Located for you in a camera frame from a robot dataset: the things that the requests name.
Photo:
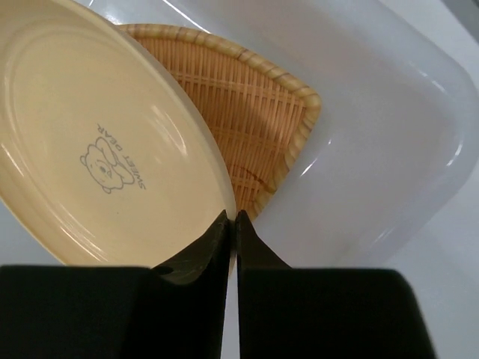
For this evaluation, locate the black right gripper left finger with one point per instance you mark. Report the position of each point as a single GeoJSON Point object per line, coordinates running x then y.
{"type": "Point", "coordinates": [173, 310]}

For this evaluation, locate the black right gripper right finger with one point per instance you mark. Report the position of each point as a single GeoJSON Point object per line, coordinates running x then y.
{"type": "Point", "coordinates": [322, 313]}

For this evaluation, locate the yellow bear plate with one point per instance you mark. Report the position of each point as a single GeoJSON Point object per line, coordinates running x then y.
{"type": "Point", "coordinates": [105, 160]}

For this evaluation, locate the triangular woven bamboo basket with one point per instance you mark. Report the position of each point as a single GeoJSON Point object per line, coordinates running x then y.
{"type": "Point", "coordinates": [260, 115]}

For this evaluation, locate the translucent white plastic bin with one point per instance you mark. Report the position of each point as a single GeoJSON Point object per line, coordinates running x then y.
{"type": "Point", "coordinates": [394, 139]}

